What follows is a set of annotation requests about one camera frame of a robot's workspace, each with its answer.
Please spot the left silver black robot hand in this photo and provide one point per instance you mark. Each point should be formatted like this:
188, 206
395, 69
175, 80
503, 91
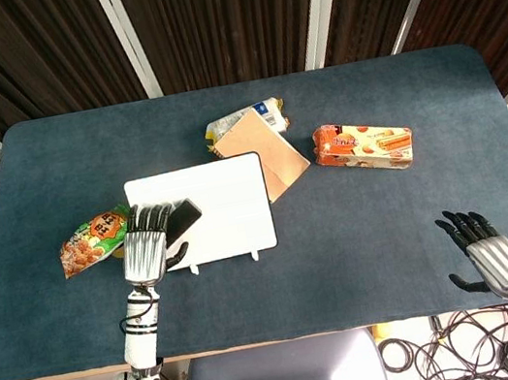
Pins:
146, 253

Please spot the orange wafer biscuit box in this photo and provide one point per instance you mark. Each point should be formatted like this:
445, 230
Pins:
364, 147

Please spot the white board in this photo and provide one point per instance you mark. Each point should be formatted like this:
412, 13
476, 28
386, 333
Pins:
222, 205

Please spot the green orange snack bag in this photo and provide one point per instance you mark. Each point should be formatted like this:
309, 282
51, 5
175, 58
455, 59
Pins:
91, 243

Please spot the blue table mat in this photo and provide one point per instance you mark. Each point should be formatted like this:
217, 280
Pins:
247, 152

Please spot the black eraser block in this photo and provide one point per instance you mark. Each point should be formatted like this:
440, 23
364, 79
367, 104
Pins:
184, 221

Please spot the brown cardboard piece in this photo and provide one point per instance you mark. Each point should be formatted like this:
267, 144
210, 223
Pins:
263, 154

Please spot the yellow white snack packet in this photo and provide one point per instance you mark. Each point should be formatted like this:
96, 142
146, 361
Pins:
228, 125

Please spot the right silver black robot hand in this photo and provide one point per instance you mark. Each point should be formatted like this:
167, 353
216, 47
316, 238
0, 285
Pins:
492, 256

